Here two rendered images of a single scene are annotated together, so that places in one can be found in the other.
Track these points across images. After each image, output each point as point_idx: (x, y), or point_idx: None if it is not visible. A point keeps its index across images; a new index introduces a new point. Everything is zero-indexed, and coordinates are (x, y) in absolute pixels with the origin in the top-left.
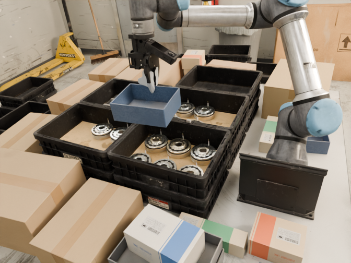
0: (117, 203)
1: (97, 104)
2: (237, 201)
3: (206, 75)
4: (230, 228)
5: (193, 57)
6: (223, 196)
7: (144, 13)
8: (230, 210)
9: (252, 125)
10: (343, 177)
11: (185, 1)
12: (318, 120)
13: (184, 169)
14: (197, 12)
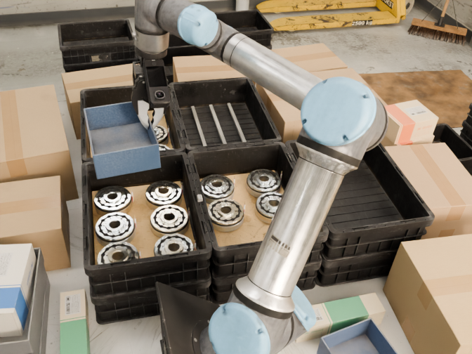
0: (31, 220)
1: (174, 100)
2: (159, 343)
3: (374, 159)
4: (84, 351)
5: (397, 117)
6: (158, 324)
7: (141, 24)
8: (137, 342)
9: (350, 286)
10: None
11: (189, 35)
12: (216, 329)
13: (122, 247)
14: (244, 56)
